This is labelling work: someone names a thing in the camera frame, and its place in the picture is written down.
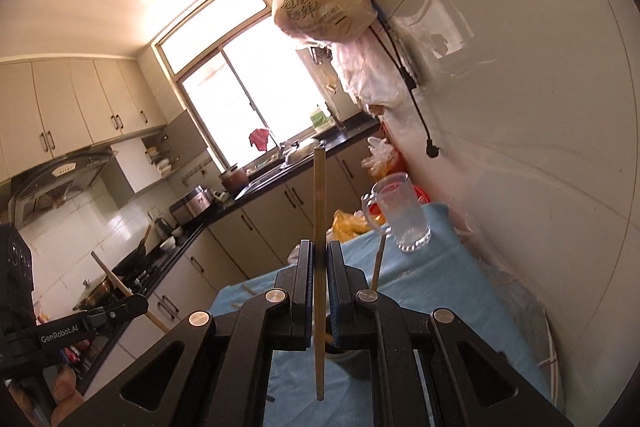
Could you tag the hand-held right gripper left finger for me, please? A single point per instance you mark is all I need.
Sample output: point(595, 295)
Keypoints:
point(302, 287)

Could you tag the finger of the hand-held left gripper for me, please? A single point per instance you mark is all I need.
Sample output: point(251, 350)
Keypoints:
point(120, 309)

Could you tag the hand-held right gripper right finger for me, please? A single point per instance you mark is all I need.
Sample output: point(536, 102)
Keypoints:
point(340, 302)

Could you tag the pale wooden chopstick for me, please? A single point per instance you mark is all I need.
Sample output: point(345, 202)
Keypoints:
point(115, 279)
point(378, 259)
point(320, 197)

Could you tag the person's left hand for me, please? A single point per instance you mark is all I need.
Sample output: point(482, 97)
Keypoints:
point(67, 397)

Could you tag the metal pot on stove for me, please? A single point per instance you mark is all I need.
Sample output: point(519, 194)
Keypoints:
point(100, 294)

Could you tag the black wok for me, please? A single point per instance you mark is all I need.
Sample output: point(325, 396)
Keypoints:
point(132, 257)

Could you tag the beige base cabinets with countertop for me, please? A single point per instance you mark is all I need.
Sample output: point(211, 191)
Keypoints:
point(260, 227)

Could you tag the yellow plastic bag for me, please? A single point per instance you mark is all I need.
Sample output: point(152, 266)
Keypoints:
point(350, 224)

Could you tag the metal kettle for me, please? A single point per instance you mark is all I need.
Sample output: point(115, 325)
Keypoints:
point(163, 229)

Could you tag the clear glass mug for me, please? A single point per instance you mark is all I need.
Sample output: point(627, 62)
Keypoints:
point(400, 212)

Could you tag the blue tablecloth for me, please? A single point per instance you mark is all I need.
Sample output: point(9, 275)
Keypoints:
point(450, 287)

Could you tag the range hood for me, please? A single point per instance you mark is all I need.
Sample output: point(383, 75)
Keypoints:
point(60, 182)

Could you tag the silver rice cooker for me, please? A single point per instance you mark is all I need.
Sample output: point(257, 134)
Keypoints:
point(190, 207)

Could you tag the brown clay pot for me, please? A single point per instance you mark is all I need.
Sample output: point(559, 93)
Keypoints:
point(233, 179)

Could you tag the red cloth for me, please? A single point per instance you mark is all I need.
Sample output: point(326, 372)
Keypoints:
point(260, 139)

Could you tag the green bottle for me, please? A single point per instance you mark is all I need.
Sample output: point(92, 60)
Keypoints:
point(320, 117)

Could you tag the kitchen window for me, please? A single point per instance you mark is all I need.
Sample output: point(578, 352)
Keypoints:
point(240, 97)

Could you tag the white plastic bag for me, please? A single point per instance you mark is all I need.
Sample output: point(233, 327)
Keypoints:
point(370, 72)

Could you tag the open wall cabinet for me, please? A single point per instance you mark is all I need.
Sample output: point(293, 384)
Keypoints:
point(145, 162)

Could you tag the beige wall cabinets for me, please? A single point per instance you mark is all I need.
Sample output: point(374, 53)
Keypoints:
point(75, 107)

